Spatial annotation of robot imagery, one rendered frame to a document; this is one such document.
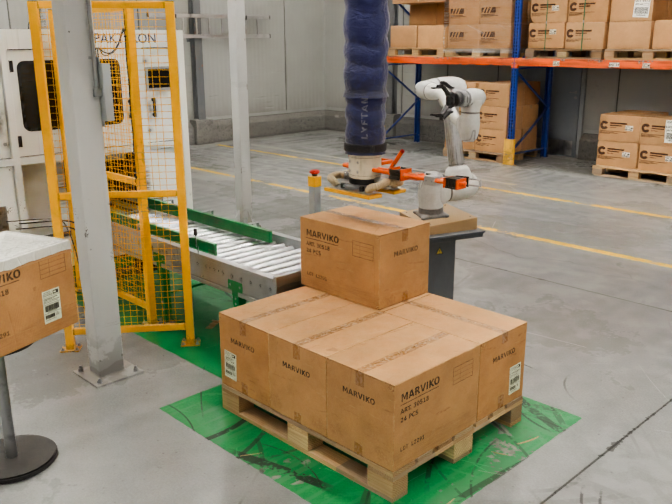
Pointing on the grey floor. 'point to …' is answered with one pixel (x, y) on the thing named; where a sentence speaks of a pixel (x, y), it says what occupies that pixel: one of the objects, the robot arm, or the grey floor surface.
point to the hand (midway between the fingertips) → (433, 101)
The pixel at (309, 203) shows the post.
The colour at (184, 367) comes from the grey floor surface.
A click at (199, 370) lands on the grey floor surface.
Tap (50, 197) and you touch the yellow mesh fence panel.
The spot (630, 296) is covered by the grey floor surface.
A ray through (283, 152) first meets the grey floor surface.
